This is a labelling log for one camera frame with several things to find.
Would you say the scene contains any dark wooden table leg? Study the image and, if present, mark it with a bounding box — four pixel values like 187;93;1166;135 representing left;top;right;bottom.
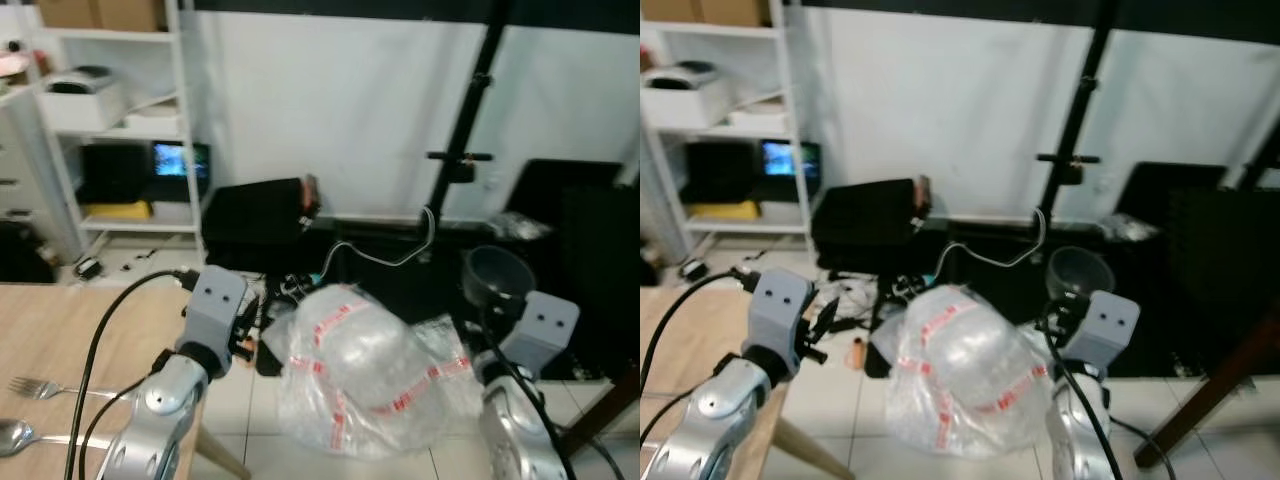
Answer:
558;368;641;461
1133;300;1280;471

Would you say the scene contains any silver metal fork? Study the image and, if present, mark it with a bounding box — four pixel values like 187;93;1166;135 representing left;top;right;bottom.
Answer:
8;376;126;402

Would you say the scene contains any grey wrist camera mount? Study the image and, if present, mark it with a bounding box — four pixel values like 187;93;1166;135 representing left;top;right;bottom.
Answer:
500;290;582;379
745;268;813;353
1062;290;1142;379
183;265;251;351

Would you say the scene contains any silver metal spoon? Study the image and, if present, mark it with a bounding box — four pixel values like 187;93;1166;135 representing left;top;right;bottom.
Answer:
0;419;116;457

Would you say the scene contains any white backdrop sheet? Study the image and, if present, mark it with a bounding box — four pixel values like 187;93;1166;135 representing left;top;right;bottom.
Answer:
195;10;641;223
800;8;1280;223

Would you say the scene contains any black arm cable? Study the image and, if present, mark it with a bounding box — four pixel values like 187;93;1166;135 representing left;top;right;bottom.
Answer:
640;266;761;446
470;318;626;480
1040;300;1181;480
62;268;201;480

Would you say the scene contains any black case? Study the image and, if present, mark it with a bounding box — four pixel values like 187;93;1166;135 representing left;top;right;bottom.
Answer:
810;176;933;273
200;176;323;273

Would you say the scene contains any brown cardboard box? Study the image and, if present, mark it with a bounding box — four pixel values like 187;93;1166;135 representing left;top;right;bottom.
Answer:
95;0;168;33
640;0;701;25
698;0;773;28
35;0;99;29

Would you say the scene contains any white drawer cabinet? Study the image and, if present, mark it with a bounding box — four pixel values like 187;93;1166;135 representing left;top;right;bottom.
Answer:
0;88;83;263

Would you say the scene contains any black tripod pole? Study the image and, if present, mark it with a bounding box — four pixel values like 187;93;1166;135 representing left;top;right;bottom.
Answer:
1036;0;1119;236
425;0;513;236

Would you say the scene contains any clear plastic bag red tape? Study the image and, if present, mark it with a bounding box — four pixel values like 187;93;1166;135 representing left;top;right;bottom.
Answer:
272;282;483;461
868;284;1063;459

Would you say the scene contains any yellow flat box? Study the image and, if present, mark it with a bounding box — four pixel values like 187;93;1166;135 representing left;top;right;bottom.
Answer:
690;200;761;222
82;200;153;222

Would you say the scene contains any light wooden table leg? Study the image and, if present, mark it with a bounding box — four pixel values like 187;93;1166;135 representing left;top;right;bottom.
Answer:
770;415;859;480
193;425;253;480

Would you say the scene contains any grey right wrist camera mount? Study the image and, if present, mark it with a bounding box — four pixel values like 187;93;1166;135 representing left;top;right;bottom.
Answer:
1062;290;1142;379
500;290;582;379

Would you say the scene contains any white printer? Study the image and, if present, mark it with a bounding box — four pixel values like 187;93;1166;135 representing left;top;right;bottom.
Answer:
642;62;736;131
40;65;128;133

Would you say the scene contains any white flat box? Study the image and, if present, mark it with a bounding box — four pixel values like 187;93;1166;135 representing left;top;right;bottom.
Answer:
730;95;791;136
122;95;183;137

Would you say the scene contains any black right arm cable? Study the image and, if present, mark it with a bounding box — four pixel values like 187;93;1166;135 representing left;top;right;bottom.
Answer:
1040;300;1181;480
470;318;626;480

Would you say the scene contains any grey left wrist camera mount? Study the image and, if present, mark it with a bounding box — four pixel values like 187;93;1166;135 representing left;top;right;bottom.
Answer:
183;265;251;351
745;268;813;353

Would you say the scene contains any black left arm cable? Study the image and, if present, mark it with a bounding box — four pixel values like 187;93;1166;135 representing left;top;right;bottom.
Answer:
640;266;761;446
62;268;201;480

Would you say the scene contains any black fabric panel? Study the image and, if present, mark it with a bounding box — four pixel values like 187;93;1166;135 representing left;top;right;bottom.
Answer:
505;158;641;381
1115;160;1280;379

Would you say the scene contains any black box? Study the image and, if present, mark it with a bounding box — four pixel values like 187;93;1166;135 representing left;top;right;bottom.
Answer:
685;140;761;206
78;143;153;206

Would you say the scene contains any small monitor blue screen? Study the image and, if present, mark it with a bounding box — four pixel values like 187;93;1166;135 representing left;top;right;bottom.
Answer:
150;140;212;201
758;138;823;201

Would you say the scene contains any grey cable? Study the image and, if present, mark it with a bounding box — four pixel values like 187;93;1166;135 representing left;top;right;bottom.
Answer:
318;205;438;293
930;207;1048;291

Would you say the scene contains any grey translucent bowl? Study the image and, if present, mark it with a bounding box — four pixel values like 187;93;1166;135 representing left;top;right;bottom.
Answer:
1046;245;1116;301
460;244;537;307

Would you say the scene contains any white shelf unit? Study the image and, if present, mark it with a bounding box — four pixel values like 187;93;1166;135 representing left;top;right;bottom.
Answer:
640;0;813;263
18;0;208;263

